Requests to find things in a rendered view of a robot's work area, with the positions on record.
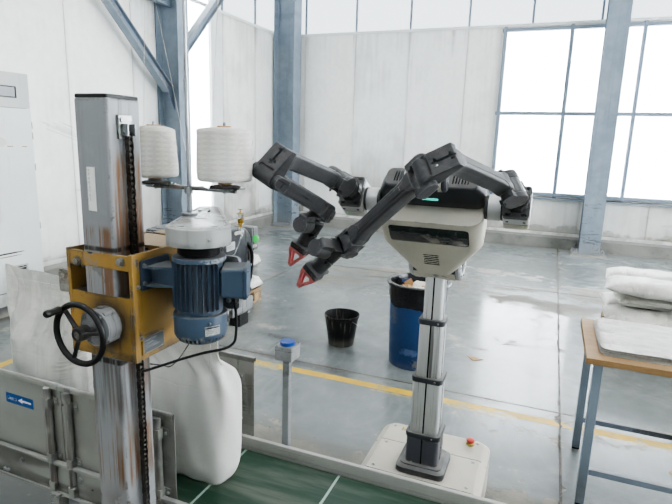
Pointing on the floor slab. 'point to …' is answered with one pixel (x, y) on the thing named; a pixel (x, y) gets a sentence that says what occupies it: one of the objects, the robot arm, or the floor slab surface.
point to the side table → (606, 420)
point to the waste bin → (405, 319)
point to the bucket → (341, 326)
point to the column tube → (103, 235)
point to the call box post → (286, 403)
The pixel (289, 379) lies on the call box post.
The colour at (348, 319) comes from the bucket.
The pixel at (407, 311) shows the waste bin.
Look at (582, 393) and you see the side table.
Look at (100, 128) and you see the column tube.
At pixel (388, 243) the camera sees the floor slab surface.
